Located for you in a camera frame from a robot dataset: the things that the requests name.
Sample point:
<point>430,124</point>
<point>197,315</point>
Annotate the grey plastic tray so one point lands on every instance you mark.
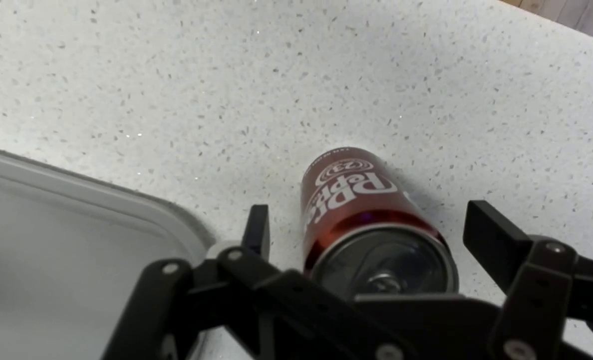
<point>57,253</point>

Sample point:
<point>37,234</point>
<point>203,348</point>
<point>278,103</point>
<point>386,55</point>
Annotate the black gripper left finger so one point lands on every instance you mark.
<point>258,230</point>

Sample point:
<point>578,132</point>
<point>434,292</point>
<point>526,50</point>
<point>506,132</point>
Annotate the red soda can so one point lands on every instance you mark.
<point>356,206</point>

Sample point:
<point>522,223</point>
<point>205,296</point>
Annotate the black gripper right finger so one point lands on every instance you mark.
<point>542,281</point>

